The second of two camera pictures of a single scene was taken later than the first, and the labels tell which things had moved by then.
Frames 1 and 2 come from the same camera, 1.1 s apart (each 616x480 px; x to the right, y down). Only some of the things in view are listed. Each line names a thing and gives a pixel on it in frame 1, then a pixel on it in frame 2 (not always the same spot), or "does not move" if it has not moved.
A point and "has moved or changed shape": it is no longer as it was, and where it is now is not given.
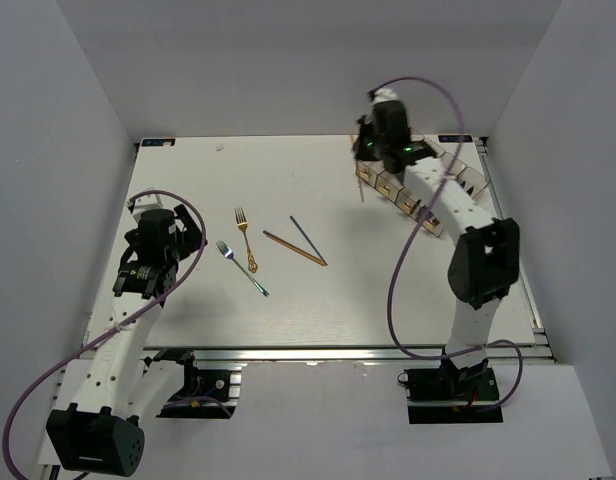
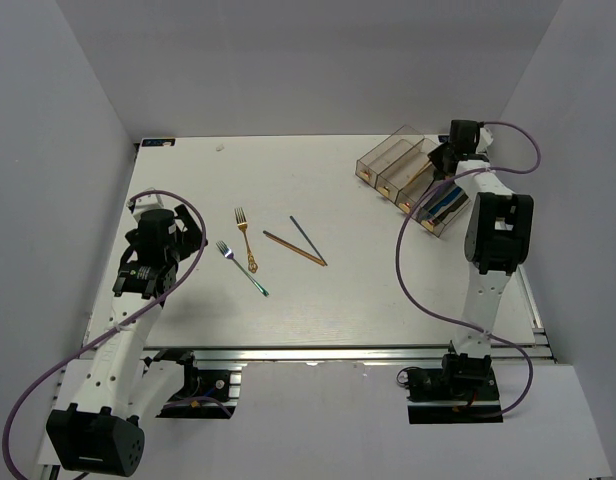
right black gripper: x=365 y=126 -> x=434 y=155
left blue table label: x=158 y=142 does not move
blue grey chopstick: x=308 y=239 does not move
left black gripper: x=189 y=238 does not move
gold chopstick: x=293 y=248 does not move
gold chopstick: x=354 y=149 has moved or changed shape
